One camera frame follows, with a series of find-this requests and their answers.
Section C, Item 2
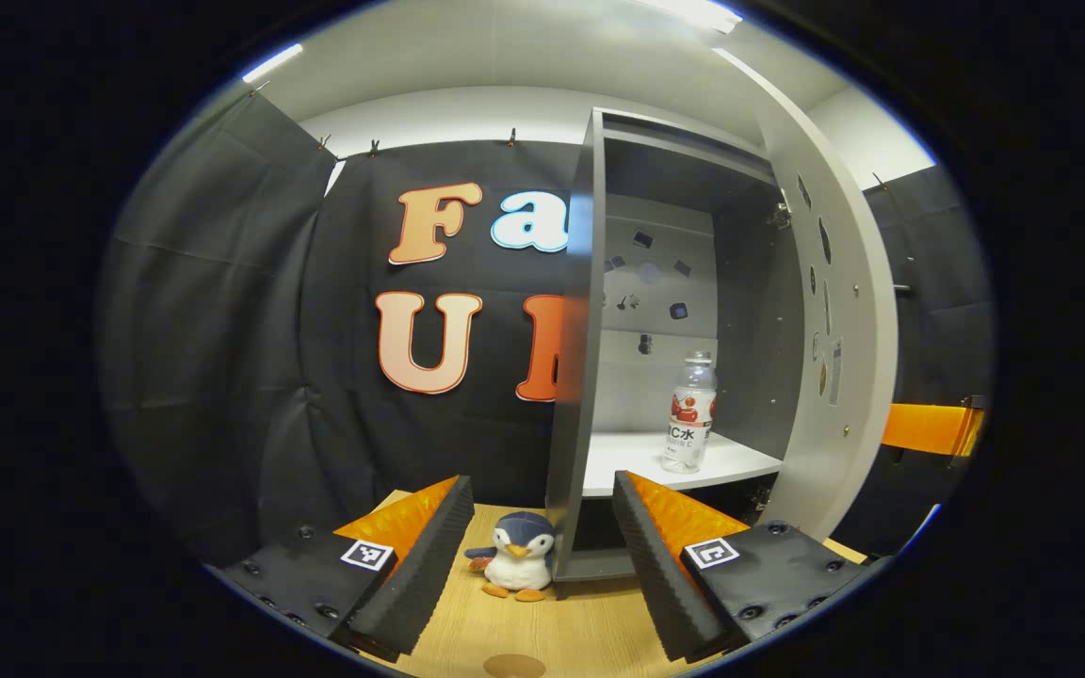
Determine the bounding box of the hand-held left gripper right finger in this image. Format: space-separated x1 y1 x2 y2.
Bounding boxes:
611 469 892 665

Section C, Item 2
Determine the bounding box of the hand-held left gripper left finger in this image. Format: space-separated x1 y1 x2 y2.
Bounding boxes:
208 474 476 665

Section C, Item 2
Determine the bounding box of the round brown coaster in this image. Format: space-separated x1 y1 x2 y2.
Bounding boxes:
483 654 547 678

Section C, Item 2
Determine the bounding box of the clear bottle with red label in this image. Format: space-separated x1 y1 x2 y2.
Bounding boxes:
661 351 719 475

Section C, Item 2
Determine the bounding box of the grey cabinet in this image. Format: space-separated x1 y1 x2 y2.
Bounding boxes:
545 106 807 583

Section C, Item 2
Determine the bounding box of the penguin plush toy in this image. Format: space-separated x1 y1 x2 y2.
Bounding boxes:
464 510 558 604

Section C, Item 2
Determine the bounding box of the black backdrop cloth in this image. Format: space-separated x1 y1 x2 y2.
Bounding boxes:
95 89 996 566

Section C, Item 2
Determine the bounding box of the ceiling light panel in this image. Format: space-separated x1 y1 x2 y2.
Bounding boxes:
637 0 743 35

